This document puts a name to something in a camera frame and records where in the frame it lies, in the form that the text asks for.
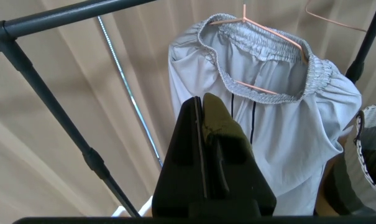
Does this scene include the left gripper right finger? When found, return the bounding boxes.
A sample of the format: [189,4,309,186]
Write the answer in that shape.
[206,133,277,216]

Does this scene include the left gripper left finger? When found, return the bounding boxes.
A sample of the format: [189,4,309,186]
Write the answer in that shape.
[152,96,209,218]

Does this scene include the green garment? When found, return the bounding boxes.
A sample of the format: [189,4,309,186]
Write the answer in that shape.
[201,92,254,150]

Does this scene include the pale grey shorts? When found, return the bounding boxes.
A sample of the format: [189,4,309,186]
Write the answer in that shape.
[168,12,362,217]

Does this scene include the pink clothes hanger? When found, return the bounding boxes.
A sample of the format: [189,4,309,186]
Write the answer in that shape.
[209,3,309,96]
[305,0,376,40]

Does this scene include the white laundry basket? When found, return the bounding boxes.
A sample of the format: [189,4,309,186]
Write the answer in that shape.
[324,102,376,215]

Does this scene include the black clothes rack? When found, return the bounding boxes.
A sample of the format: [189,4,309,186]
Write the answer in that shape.
[0,0,376,218]

